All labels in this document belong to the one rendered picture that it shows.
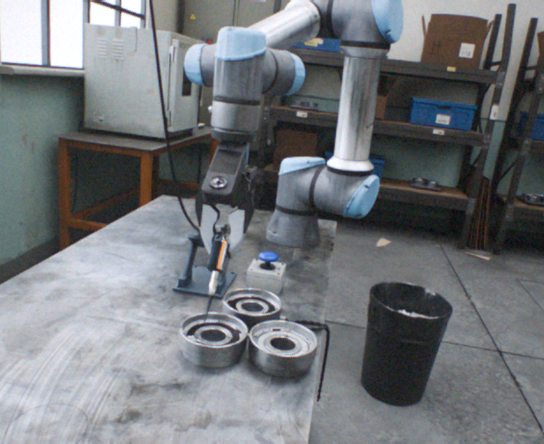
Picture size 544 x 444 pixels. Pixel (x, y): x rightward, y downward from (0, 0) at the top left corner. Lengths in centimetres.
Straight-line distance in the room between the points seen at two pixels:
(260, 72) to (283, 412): 49
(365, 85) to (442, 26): 315
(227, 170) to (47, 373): 38
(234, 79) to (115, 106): 240
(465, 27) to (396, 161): 133
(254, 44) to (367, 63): 45
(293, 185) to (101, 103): 208
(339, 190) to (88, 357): 69
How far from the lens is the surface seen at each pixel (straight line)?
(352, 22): 113
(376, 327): 199
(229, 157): 73
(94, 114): 317
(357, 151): 116
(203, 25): 470
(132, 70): 304
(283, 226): 125
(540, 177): 508
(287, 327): 80
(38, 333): 84
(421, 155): 478
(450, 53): 426
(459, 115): 430
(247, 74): 73
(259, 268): 98
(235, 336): 76
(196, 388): 69
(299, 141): 421
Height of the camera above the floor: 121
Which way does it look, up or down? 16 degrees down
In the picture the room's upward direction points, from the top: 7 degrees clockwise
